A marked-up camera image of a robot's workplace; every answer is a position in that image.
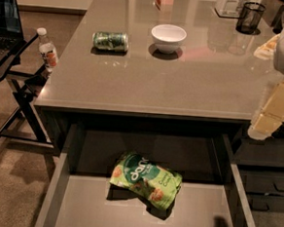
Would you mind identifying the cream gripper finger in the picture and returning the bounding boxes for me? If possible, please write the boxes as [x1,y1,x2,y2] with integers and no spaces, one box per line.
[247,80,284,140]

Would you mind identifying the green rice chip bag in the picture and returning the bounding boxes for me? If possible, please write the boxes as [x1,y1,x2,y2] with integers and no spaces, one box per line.
[110,151,183,209]

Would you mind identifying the open grey top drawer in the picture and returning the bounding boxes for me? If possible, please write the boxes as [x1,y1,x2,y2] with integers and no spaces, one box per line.
[35,124,256,227]

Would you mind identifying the grey counter cabinet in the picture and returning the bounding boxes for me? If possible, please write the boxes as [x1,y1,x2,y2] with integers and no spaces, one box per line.
[30,0,284,172]

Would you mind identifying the dark lower cabinet drawers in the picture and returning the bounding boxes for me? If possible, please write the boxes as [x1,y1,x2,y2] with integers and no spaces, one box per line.
[232,126,284,212]

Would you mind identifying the white box container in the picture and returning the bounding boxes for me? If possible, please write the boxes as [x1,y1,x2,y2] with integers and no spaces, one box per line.
[215,0,248,19]

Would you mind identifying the white bowl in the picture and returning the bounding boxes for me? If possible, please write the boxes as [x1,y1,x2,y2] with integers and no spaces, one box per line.
[151,24,187,54]

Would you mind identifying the green soda can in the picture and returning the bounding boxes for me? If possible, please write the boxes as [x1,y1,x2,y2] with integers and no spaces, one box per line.
[92,31,128,53]

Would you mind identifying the clear plastic water bottle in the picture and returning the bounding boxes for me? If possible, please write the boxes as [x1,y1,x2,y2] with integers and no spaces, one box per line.
[37,27,59,73]

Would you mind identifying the black side table stand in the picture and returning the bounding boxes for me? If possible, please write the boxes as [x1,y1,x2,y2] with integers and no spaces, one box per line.
[0,30,62,174]

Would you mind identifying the black laptop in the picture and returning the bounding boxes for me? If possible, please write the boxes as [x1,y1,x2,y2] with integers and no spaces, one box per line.
[0,0,25,64]

